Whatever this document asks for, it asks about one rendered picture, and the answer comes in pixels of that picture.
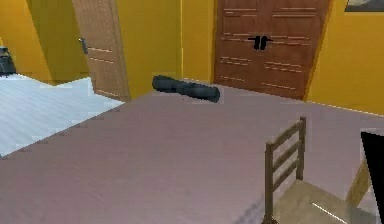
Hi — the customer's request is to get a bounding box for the black cylinder on floor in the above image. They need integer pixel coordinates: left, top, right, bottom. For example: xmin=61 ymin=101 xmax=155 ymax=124
xmin=151 ymin=74 xmax=221 ymax=104

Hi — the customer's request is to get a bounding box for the light brown open room door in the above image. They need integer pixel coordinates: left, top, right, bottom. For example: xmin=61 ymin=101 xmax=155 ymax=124
xmin=71 ymin=0 xmax=132 ymax=103

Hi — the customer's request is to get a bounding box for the brown double room door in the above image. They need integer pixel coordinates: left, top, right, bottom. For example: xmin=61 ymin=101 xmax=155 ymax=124
xmin=213 ymin=0 xmax=334 ymax=101

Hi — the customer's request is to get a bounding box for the brown wooden slatted chair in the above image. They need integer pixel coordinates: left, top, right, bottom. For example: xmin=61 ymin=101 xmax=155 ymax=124
xmin=260 ymin=116 xmax=379 ymax=224

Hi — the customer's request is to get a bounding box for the black door handle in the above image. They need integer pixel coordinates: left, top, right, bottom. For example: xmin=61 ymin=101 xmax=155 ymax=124
xmin=247 ymin=35 xmax=262 ymax=51
xmin=260 ymin=35 xmax=274 ymax=51

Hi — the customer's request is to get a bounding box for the grey door handle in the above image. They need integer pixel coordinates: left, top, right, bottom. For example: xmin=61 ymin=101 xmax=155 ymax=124
xmin=78 ymin=37 xmax=89 ymax=55

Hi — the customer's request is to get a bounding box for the framed wall picture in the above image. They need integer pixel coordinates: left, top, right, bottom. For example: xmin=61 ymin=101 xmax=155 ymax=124
xmin=344 ymin=0 xmax=384 ymax=13

